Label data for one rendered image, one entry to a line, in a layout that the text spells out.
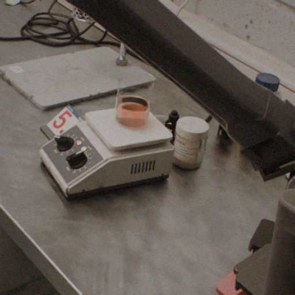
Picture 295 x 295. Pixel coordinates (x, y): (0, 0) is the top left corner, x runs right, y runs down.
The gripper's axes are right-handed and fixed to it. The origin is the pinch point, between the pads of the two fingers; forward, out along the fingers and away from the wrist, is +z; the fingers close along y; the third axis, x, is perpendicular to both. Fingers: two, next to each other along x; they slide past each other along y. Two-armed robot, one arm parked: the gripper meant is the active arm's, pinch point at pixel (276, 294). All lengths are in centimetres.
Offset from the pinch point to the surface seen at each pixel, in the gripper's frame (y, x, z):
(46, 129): 51, -23, 3
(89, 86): 53, -43, 2
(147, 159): 28.2, -17.0, -2.4
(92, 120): 39.5, -17.7, -5.8
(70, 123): 47, -24, 0
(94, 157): 35.3, -11.3, -3.1
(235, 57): 27, -61, -6
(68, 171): 38.4, -8.5, -0.7
